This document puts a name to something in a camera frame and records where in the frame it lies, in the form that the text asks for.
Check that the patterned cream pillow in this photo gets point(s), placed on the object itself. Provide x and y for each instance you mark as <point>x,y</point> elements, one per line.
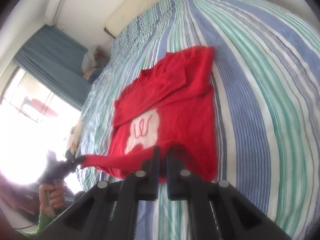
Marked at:
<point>75,137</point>

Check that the blue curtain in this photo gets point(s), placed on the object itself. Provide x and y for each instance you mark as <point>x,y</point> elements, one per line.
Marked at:
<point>55,59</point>

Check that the person's left hand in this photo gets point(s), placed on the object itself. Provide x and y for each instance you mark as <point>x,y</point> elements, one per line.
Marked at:
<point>52,196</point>

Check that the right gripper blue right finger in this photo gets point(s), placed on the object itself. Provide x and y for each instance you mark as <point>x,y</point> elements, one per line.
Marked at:
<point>176,187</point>

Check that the cream padded headboard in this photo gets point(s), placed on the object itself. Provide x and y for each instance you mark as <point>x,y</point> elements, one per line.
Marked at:
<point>150,2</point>

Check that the white air conditioner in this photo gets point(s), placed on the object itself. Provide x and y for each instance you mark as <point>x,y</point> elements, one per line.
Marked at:
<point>52,11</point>

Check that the striped blue green bedsheet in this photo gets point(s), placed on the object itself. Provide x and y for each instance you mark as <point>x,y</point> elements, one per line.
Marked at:
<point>266,96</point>

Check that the pile of clothes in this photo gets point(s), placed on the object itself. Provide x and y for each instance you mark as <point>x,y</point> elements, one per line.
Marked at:
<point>93,64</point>

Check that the red knitted sweater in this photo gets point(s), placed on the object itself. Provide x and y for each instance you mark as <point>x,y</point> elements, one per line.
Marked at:
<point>170,106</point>

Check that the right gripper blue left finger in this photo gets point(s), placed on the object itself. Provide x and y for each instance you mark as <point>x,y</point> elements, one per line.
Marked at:
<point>148,189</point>

